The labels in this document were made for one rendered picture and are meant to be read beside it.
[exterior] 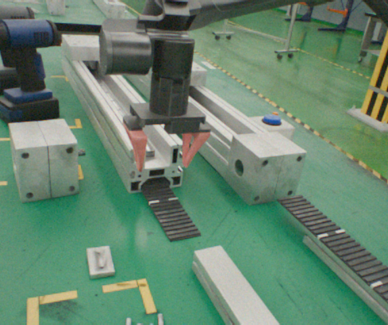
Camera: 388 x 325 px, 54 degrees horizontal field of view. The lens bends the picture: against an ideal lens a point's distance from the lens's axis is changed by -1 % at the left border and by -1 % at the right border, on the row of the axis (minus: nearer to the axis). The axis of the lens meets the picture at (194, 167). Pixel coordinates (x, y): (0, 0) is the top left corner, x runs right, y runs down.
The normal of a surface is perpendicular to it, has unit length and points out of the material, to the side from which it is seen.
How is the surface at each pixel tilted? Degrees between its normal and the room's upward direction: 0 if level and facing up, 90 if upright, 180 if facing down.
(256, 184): 90
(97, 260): 0
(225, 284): 0
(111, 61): 102
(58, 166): 90
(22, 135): 0
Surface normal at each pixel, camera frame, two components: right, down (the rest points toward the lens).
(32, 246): 0.11, -0.88
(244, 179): -0.90, 0.11
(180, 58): 0.33, 0.48
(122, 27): 0.36, -0.27
